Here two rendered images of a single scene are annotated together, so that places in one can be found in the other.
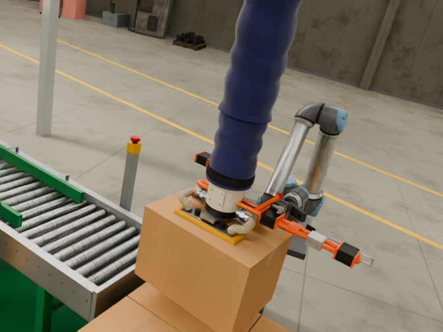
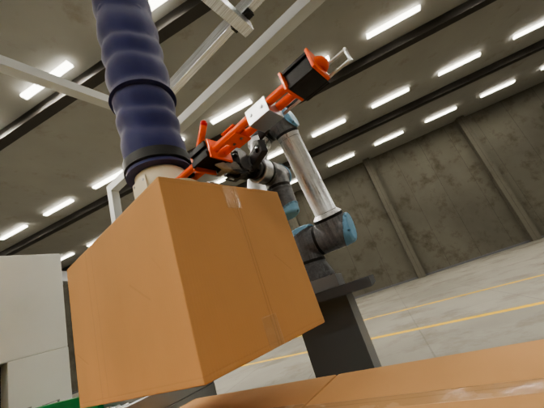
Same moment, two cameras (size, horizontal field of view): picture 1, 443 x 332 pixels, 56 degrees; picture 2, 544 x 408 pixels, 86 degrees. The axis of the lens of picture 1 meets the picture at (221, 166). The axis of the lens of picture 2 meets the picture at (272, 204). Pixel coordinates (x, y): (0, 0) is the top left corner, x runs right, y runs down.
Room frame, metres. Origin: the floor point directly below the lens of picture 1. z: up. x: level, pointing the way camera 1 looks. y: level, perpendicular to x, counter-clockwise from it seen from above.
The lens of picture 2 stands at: (0.92, -0.47, 0.75)
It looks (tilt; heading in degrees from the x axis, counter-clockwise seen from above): 19 degrees up; 6
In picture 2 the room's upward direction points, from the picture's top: 19 degrees counter-clockwise
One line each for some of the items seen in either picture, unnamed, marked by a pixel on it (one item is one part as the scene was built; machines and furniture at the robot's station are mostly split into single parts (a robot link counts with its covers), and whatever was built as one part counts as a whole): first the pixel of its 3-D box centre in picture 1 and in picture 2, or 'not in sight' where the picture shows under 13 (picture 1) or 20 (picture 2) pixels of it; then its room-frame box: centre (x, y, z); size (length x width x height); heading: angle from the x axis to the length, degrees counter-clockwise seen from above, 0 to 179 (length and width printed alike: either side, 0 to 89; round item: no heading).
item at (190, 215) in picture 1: (209, 220); not in sight; (1.68, -0.01, 1.09); 0.34 x 0.10 x 0.05; 62
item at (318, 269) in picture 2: not in sight; (313, 270); (2.43, -0.40, 0.86); 0.19 x 0.19 x 0.10
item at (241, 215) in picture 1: (222, 206); not in sight; (1.77, -0.05, 1.13); 0.34 x 0.25 x 0.06; 62
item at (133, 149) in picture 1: (124, 206); not in sight; (2.61, 0.60, 0.50); 0.07 x 0.07 x 1.00; 64
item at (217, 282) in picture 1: (211, 254); (184, 293); (1.75, -0.05, 0.87); 0.60 x 0.40 x 0.40; 60
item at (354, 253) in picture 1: (346, 255); (303, 76); (1.48, -0.58, 1.20); 0.08 x 0.07 x 0.05; 62
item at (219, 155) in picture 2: (271, 217); (210, 158); (1.65, -0.27, 1.20); 0.10 x 0.08 x 0.06; 152
